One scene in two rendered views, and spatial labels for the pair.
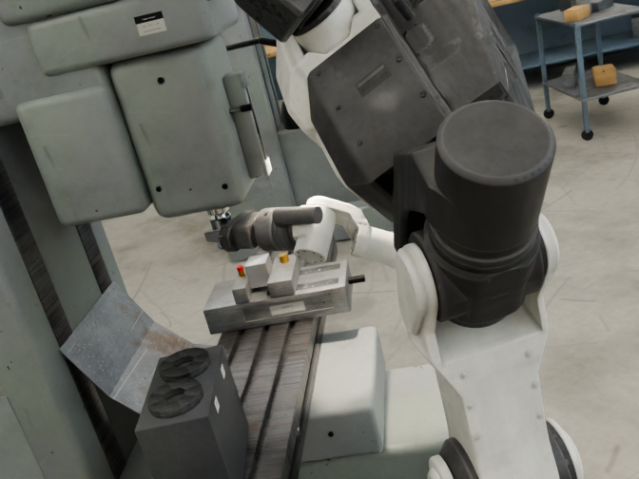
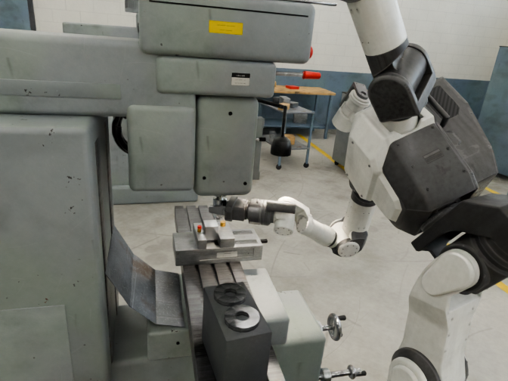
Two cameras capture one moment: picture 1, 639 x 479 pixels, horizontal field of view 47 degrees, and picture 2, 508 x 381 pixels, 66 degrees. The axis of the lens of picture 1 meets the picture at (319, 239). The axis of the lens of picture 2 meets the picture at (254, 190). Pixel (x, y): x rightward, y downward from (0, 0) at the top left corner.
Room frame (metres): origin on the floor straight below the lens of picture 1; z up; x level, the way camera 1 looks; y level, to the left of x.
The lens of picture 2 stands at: (0.30, 0.64, 1.80)
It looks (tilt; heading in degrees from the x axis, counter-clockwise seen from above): 22 degrees down; 334
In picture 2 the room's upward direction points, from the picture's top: 5 degrees clockwise
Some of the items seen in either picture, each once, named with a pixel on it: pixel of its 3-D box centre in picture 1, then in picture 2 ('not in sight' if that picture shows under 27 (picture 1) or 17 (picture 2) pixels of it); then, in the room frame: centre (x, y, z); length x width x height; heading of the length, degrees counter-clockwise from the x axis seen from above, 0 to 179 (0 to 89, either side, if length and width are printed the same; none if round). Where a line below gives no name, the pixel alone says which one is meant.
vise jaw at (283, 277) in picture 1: (284, 275); (224, 233); (1.63, 0.10, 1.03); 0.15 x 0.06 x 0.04; 170
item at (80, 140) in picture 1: (103, 143); (161, 140); (1.51, 0.38, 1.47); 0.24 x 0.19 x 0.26; 169
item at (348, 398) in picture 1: (275, 398); (214, 308); (1.47, 0.19, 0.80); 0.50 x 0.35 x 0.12; 79
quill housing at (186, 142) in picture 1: (190, 124); (221, 140); (1.47, 0.20, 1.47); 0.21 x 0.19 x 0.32; 169
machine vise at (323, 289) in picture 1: (278, 289); (217, 242); (1.63, 0.13, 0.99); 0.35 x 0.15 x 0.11; 80
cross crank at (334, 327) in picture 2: not in sight; (326, 327); (1.37, -0.30, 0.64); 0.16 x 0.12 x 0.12; 79
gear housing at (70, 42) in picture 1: (139, 23); (212, 72); (1.48, 0.23, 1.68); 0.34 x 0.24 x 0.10; 79
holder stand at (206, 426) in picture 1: (196, 426); (233, 333); (1.07, 0.28, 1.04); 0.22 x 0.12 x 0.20; 176
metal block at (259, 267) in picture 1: (260, 270); (210, 230); (1.64, 0.16, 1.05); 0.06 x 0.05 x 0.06; 170
